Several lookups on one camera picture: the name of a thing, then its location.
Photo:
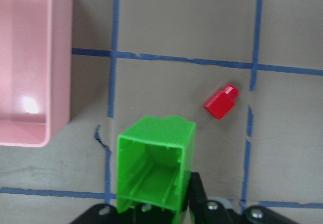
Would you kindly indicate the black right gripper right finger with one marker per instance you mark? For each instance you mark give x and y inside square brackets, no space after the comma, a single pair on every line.
[203,209]

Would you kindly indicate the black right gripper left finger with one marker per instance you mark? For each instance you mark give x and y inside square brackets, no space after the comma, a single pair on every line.
[104,213]

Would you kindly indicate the green toy block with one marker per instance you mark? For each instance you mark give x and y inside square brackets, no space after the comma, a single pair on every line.
[154,163]

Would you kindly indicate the pink plastic box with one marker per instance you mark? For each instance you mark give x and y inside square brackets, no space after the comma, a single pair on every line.
[36,50]

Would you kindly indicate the red toy block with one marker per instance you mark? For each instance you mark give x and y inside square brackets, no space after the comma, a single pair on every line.
[222,101]

